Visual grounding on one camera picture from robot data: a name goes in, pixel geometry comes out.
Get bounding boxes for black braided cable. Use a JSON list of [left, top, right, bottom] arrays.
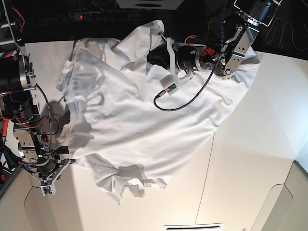
[[154, 0, 229, 112], [36, 83, 53, 154]]

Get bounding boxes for white t-shirt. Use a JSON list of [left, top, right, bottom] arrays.
[[57, 20, 260, 203]]

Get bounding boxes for black bin with tools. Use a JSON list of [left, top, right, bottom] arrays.
[[0, 146, 22, 193]]

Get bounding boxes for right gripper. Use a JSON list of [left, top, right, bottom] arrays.
[[20, 146, 76, 187]]

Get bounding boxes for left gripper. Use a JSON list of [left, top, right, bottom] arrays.
[[145, 32, 197, 89]]

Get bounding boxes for black power strip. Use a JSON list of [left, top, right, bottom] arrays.
[[68, 11, 142, 21]]

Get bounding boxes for white device top centre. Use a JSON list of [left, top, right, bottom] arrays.
[[116, 0, 184, 10]]

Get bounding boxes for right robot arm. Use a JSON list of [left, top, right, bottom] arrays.
[[0, 0, 75, 196]]

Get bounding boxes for black braided left cable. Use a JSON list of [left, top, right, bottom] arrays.
[[36, 83, 53, 154]]

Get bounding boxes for red handled tool left edge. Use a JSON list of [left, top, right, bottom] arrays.
[[0, 118, 9, 154]]

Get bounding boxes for black braided right cable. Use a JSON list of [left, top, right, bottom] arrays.
[[154, 0, 229, 112]]

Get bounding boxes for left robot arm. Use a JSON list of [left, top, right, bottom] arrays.
[[147, 0, 281, 94]]

